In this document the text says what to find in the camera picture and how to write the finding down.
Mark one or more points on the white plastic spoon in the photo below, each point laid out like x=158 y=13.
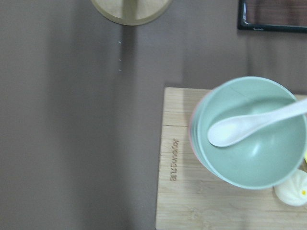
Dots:
x=232 y=130

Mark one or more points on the wooden cutting board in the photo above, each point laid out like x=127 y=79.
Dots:
x=189 y=197

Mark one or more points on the wooden mug tree stand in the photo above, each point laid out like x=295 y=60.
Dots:
x=131 y=12

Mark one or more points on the white toy bun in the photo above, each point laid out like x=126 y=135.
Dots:
x=293 y=191

